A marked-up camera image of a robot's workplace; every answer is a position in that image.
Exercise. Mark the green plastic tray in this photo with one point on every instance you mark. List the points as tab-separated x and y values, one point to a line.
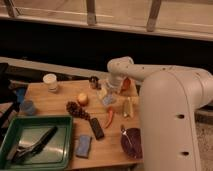
26	131

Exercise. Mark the red chili pepper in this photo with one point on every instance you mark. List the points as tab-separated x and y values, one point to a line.
110	117

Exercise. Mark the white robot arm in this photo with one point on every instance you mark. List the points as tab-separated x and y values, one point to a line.
168	98

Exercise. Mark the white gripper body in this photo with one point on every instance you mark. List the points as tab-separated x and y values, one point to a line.
114	83

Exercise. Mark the wooden table board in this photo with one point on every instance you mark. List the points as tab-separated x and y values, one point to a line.
103	153

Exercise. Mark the blue sponge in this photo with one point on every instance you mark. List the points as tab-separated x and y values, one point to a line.
83	147

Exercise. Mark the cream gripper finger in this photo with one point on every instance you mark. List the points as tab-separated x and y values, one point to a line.
103	92

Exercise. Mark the blue plastic cup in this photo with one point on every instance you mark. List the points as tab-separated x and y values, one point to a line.
28	107

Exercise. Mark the dark grapes bunch toy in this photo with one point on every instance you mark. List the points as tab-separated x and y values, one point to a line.
77	111

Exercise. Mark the small metal cup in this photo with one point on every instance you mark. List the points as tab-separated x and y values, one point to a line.
94	82

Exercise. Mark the black rectangular block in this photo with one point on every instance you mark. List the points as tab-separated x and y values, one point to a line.
96	128

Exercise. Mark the orange red bowl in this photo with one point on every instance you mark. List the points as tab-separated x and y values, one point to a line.
126	84

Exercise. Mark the black tongs tool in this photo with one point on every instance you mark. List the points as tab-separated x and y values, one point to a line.
19	154

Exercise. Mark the metal spoon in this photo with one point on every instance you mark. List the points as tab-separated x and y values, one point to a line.
124	132

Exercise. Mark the white paper cup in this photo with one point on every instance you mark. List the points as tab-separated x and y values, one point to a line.
50	80

